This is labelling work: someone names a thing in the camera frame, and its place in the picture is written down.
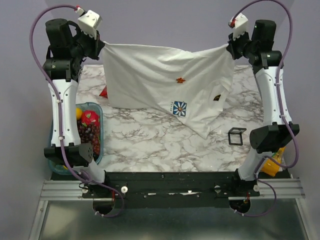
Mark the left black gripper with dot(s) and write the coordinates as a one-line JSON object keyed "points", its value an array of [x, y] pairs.
{"points": [[96, 44]]}

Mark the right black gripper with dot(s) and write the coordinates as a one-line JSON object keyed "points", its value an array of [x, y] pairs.
{"points": [[232, 43]]}

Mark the white garment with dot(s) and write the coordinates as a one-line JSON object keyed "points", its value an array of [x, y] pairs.
{"points": [[144, 76]]}

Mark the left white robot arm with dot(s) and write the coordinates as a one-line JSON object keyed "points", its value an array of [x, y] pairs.
{"points": [[68, 49]]}

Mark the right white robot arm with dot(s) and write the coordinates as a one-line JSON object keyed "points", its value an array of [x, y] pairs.
{"points": [[267, 66]]}

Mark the red snack bag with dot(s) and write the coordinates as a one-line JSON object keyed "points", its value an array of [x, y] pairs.
{"points": [[104, 93]]}

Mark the yellow black square pin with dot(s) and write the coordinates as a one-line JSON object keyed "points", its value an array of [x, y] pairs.
{"points": [[217, 98]]}

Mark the yellow toy lemon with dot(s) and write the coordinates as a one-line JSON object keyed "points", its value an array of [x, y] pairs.
{"points": [[79, 113]]}

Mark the pink toy dragon fruit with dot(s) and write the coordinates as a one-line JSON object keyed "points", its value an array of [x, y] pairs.
{"points": [[90, 117]]}

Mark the purple toy grapes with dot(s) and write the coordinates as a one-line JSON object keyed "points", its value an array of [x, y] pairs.
{"points": [[90, 134]]}

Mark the yellow candy bag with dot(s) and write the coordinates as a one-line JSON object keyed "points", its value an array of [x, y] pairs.
{"points": [[270, 168]]}

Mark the teal plastic fruit bowl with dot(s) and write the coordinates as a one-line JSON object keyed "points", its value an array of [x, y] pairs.
{"points": [[95, 107]]}

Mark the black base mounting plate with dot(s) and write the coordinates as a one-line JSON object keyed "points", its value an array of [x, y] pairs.
{"points": [[167, 190]]}

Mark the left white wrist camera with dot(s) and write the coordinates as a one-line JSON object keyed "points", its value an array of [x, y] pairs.
{"points": [[88, 21]]}

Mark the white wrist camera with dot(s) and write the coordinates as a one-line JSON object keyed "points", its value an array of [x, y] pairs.
{"points": [[88, 21], [238, 25]]}

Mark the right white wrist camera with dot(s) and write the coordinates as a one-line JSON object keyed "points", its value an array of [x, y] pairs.
{"points": [[238, 25]]}

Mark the black square frame box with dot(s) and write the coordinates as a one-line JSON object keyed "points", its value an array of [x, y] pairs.
{"points": [[235, 136]]}

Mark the aluminium rail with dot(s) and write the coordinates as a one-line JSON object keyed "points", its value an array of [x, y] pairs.
{"points": [[285, 188]]}

